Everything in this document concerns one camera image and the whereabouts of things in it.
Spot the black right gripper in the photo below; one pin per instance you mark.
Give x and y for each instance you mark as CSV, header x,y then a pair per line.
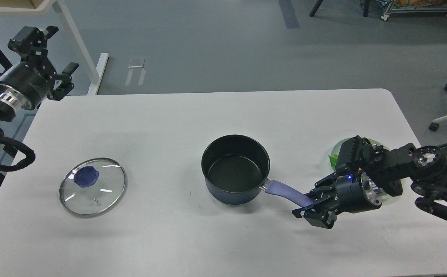
x,y
335,194

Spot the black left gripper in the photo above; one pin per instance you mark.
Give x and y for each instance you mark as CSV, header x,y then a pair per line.
x,y
24,88

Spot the dark blue pot purple handle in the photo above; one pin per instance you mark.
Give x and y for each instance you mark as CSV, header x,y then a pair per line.
x,y
236,169

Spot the glass pot lid purple knob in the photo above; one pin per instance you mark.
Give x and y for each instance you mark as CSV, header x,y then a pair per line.
x,y
93,187

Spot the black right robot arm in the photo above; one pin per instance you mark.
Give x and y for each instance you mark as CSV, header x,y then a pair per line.
x,y
427,169

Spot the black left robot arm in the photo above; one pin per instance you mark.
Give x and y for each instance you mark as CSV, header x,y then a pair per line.
x,y
15,155

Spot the orange toy carrot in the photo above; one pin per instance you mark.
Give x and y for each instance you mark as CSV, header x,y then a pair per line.
x,y
333,159

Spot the pale green glass plate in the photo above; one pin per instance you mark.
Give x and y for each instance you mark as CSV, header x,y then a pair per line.
x,y
382,166

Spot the metal wheeled cart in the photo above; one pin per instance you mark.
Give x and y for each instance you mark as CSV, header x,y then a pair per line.
x,y
389,7

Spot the white desk frame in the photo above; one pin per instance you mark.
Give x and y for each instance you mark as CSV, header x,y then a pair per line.
x,y
22,8

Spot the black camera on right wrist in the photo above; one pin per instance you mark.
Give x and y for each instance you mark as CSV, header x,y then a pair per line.
x,y
355,153

